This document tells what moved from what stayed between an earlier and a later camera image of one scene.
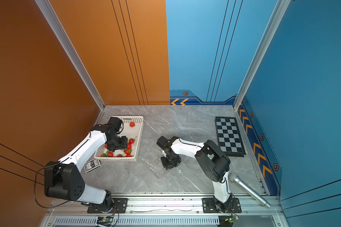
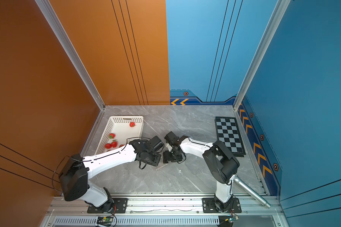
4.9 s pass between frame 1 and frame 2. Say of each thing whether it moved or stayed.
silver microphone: stayed
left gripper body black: moved
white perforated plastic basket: stayed
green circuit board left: stayed
